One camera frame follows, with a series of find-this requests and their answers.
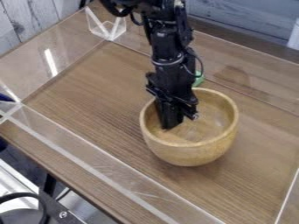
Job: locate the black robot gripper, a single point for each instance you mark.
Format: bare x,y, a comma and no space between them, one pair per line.
170,84

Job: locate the light wooden bowl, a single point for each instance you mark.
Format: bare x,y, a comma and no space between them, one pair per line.
195,142

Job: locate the green rectangular block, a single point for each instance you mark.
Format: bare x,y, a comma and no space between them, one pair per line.
199,79

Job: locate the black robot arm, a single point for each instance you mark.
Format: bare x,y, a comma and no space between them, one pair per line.
163,18

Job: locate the black table leg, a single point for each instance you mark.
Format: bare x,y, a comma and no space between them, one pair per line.
50,184

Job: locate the clear acrylic tray enclosure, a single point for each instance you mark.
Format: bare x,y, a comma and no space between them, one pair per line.
83,120

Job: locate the black metal bracket with screw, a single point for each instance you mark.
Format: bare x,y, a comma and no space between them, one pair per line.
58,213

